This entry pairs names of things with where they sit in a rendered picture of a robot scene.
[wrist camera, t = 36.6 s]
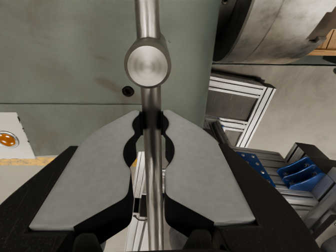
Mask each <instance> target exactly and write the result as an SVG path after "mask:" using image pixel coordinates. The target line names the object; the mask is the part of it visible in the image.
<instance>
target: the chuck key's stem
mask: <svg viewBox="0 0 336 252"><path fill-rule="evenodd" d="M171 67H172V64H171V59H170V54H169V50H168V46H167V42H166V39H165V37H164V36H163V34H162V33H161V30H160V39H157V38H153V37H143V38H140V39H136V40H135V41H134V43H133V44H132V46H131V47H130V48H129V50H128V51H127V53H126V55H125V58H124V70H125V73H126V75H127V77H128V78H129V79H130V81H131V82H132V83H134V84H135V85H137V86H138V87H141V88H145V89H153V88H156V87H159V86H160V85H162V84H163V83H164V82H165V81H166V80H167V79H168V77H169V75H170V73H171Z"/></svg>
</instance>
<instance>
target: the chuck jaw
mask: <svg viewBox="0 0 336 252"><path fill-rule="evenodd" d="M331 30H336V6H335V7H334V9H333V10H332V12H326V13H325V15H324V16H323V18H322V19H321V20H320V22H319V23H318V25H317V26H316V27H315V28H314V30H313V31H312V32H311V33H310V35H309V36H308V38H309V39H310V40H314V39H315V38H316V37H317V36H325V37H326V36H327V34H328V33H329V32H330V31H331Z"/></svg>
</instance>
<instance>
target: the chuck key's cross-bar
mask: <svg viewBox="0 0 336 252"><path fill-rule="evenodd" d="M134 5H135V20H136V34H137V40H138V39H140V38H146V37H150V38H156V39H159V40H160V0H134ZM140 91H141V105H142V114H143V138H144V161H145V184H146V207H147V230H148V251H163V250H164V222H163V168H162V135H161V85H160V86H158V87H155V88H142V87H141V88H140Z"/></svg>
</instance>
